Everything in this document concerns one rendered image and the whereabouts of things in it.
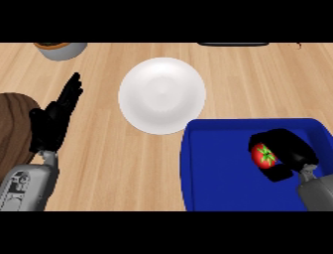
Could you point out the white plate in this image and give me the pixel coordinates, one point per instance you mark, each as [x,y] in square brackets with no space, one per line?
[162,96]

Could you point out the blue tray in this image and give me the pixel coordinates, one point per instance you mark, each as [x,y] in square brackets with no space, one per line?
[222,172]

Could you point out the grey plant pot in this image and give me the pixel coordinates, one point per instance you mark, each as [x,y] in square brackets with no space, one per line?
[60,50]

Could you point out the round brown wooden board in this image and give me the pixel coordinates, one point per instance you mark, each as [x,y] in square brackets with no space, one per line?
[1,139]

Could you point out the black flat object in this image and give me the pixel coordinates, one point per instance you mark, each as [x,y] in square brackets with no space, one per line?
[233,44]

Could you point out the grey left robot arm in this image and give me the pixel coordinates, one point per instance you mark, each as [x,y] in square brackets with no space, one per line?
[27,185]

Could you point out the red tomato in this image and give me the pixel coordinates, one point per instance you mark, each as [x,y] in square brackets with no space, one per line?
[264,156]

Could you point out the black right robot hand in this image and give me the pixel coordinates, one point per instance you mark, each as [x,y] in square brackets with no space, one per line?
[290,145]

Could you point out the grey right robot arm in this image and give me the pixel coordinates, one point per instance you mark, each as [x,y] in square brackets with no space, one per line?
[326,191]

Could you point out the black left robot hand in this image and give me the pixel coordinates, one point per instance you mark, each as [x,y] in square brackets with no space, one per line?
[51,122]

